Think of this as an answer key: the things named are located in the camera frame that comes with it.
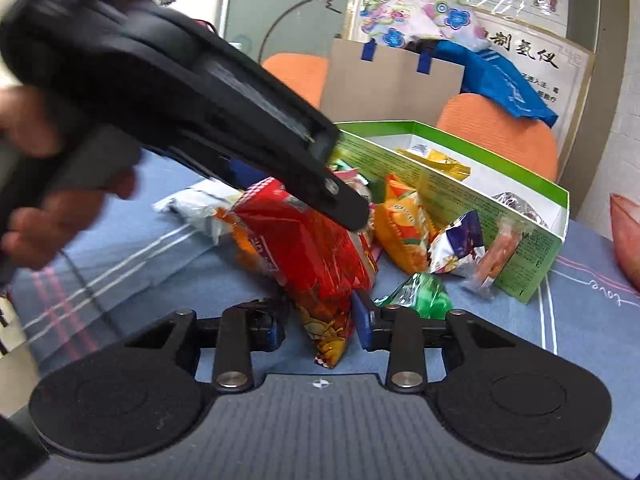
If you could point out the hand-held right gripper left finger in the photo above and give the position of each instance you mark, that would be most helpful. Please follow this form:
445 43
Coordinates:
273 332

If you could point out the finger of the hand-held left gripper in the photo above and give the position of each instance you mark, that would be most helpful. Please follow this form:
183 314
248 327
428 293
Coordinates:
345 210

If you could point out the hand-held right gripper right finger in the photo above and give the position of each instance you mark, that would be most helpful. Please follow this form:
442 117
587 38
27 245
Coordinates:
361 321

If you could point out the orange yellow snack packet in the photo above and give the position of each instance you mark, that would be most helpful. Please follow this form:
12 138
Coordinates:
400 230

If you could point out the green snack packet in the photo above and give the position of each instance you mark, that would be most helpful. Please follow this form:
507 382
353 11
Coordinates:
420 295

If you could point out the large red snack bag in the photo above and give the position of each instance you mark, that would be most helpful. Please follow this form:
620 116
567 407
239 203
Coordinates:
300 260

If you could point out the orange red snack packet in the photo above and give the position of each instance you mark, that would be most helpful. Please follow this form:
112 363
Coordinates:
243 246

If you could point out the purple white snack packet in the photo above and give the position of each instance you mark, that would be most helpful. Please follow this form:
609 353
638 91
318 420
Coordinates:
460 245

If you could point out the white grey snack packet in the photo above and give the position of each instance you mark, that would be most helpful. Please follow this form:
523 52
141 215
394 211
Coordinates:
200 205

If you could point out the pink sausage stick packet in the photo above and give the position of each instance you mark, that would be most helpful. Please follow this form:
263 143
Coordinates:
495 255

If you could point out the green cardboard box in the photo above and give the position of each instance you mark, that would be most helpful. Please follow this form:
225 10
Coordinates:
540 255

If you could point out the person's left hand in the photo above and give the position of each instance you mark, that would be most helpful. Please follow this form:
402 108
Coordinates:
30 120

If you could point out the pink white candy packet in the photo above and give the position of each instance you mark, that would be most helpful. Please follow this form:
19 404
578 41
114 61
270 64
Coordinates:
357 182

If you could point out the orange chair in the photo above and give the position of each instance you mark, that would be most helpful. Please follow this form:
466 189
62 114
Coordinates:
500 130
295 75

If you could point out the silver foil snack packet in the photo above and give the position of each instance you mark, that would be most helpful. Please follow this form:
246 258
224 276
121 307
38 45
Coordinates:
520 205

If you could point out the blue plastic bag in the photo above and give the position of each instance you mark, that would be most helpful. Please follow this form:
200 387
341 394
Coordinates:
500 80

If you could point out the floral cloth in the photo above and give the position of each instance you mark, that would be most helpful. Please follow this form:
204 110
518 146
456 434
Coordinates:
425 15

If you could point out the framed calligraphy poster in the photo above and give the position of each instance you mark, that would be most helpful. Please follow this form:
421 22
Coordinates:
565 75

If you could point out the pink bowl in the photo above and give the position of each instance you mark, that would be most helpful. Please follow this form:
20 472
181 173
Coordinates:
627 240

